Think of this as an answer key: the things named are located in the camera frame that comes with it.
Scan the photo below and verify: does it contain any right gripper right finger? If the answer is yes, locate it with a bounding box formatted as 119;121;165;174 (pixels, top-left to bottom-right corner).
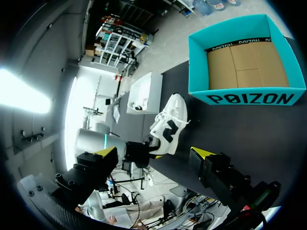
189;146;253;207

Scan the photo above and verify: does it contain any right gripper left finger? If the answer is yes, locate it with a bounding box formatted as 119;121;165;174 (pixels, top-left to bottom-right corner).
55;146;119;207

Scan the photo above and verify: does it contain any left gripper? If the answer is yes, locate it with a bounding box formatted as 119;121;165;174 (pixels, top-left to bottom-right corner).
124;140;164;169

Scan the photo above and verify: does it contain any white shoe with black mark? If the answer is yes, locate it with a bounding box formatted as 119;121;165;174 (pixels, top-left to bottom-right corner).
132;98;149;111
148;92;192;156

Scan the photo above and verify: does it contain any white shoebox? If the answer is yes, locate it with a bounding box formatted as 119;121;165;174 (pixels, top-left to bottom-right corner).
126;71;164;115

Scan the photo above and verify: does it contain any person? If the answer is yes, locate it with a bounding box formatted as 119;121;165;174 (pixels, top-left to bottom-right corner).
76;195;166;229

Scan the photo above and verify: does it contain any teal cardboard box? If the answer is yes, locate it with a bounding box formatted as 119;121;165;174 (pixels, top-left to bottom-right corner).
188;13;307;106

